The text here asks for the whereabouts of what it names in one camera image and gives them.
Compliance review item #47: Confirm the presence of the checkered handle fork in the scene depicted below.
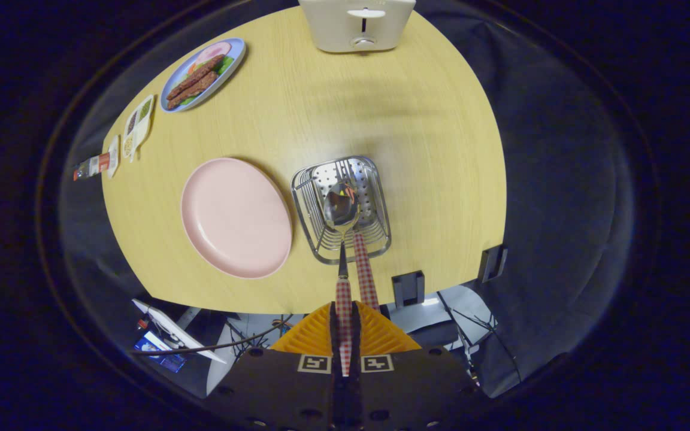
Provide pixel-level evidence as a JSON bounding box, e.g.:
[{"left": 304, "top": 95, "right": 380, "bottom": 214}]
[{"left": 345, "top": 180, "right": 380, "bottom": 311}]

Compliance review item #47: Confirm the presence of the black cable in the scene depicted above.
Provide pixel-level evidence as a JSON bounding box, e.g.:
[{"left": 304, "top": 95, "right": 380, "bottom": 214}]
[{"left": 132, "top": 317, "right": 292, "bottom": 355}]

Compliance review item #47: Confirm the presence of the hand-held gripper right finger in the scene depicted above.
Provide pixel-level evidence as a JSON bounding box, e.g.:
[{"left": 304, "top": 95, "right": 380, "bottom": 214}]
[{"left": 352, "top": 301, "right": 480, "bottom": 431}]

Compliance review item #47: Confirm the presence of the black table bracket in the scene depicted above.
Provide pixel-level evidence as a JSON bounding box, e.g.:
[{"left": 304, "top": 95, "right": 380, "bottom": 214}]
[
  {"left": 392, "top": 271, "right": 425, "bottom": 307},
  {"left": 480, "top": 245, "right": 507, "bottom": 283}
]

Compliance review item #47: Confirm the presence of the blue plate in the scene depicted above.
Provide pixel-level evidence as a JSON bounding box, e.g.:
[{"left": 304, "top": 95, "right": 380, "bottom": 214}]
[{"left": 160, "top": 38, "right": 247, "bottom": 113}]

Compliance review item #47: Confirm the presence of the brown sausage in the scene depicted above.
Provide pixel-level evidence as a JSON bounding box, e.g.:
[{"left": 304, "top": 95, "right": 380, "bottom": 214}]
[
  {"left": 167, "top": 72, "right": 219, "bottom": 110},
  {"left": 167, "top": 55, "right": 226, "bottom": 99}
]

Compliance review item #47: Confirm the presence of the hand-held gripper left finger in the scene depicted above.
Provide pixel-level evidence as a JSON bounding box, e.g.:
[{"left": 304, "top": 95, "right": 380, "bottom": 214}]
[{"left": 206, "top": 303, "right": 340, "bottom": 431}]

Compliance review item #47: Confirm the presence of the clear bottle with red cap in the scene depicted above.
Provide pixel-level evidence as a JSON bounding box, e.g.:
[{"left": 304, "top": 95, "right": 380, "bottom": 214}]
[{"left": 73, "top": 152, "right": 111, "bottom": 181}]

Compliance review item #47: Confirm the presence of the white divided condiment tray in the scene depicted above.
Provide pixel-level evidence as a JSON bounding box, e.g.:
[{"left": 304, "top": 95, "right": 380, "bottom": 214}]
[{"left": 122, "top": 95, "right": 155, "bottom": 163}]

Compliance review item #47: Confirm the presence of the white toaster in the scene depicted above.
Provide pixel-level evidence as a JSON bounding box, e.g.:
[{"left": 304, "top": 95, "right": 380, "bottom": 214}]
[{"left": 298, "top": 0, "right": 416, "bottom": 53}]

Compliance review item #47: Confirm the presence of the metal wire basket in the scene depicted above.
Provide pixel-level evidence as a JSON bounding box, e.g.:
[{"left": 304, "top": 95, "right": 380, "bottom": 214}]
[{"left": 290, "top": 156, "right": 392, "bottom": 265}]

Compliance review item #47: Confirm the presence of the white flat board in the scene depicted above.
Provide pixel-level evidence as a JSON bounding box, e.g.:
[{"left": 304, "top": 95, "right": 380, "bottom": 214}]
[{"left": 132, "top": 299, "right": 226, "bottom": 364}]

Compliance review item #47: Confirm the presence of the pink ham slice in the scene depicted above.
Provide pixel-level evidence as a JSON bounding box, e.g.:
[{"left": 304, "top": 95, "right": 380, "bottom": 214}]
[{"left": 198, "top": 42, "right": 233, "bottom": 63}]

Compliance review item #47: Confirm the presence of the checkered handle spoon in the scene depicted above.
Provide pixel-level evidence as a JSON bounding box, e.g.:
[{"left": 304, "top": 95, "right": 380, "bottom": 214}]
[{"left": 323, "top": 180, "right": 362, "bottom": 377}]

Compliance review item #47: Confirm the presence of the blue lit screen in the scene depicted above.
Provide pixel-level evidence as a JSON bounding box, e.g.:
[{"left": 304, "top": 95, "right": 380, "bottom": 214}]
[{"left": 134, "top": 331, "right": 187, "bottom": 373}]

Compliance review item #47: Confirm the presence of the pink plate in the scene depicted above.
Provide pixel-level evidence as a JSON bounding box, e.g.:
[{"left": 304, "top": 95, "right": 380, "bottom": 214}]
[{"left": 180, "top": 157, "right": 293, "bottom": 280}]

